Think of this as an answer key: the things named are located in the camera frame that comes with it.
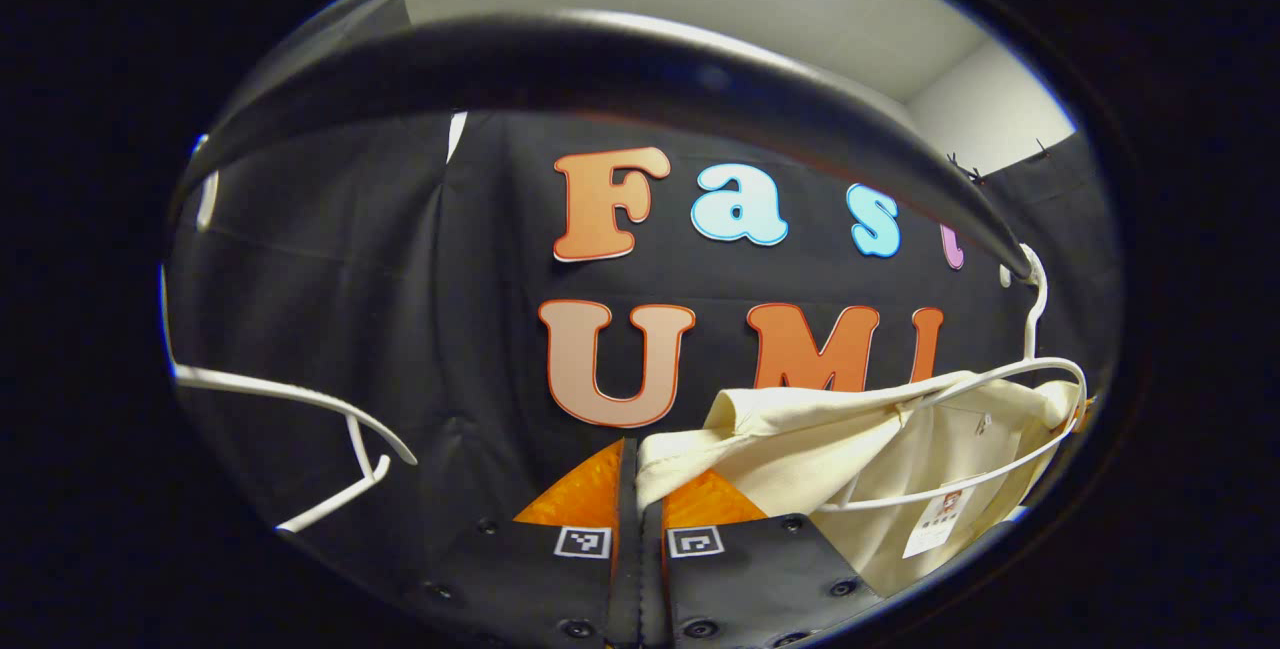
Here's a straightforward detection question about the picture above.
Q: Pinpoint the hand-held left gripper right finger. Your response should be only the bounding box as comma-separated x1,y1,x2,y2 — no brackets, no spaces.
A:
640,469,888,648

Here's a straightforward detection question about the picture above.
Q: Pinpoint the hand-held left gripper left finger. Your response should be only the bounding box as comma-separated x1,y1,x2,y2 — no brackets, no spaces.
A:
400,437,641,648

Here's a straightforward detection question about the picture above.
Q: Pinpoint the cream button shirt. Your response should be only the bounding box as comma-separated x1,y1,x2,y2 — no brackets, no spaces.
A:
637,369,1091,598

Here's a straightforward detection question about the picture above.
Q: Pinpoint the white plastic hanger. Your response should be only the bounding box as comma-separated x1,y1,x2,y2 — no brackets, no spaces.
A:
818,244,1091,514
160,134,419,535

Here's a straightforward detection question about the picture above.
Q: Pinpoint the black metal clothes rack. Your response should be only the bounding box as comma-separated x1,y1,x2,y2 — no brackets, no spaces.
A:
165,9,1036,280

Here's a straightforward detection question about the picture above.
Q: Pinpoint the black backdrop cloth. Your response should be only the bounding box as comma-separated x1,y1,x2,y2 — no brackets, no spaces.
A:
165,0,1111,620

